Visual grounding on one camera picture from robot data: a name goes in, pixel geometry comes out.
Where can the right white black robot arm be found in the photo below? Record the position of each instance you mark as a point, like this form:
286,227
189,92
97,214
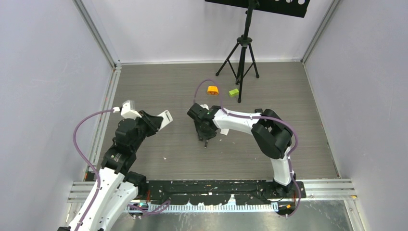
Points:
272,135

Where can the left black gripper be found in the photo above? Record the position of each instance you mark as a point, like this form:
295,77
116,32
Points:
152,122

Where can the white remote control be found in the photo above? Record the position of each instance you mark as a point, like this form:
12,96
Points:
167,119

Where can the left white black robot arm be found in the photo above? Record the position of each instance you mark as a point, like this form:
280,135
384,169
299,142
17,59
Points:
115,184

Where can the orange yellow plastic object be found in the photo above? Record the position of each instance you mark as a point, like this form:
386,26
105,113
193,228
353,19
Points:
212,90

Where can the black tripod stand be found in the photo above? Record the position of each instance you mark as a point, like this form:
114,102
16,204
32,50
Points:
245,42

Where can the aluminium frame rail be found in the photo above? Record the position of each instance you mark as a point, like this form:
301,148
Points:
316,190

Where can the white battery cover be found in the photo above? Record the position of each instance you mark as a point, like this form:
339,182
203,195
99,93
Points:
224,131

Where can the black perforated panel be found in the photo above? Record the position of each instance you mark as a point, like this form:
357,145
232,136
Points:
296,8

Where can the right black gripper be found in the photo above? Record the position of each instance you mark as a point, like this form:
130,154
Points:
202,135

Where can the green block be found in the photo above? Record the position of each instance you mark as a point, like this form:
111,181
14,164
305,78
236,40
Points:
233,93

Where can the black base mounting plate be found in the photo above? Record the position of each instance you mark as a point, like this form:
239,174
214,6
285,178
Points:
217,192

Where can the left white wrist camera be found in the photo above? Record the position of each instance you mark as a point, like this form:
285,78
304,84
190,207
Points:
127,110

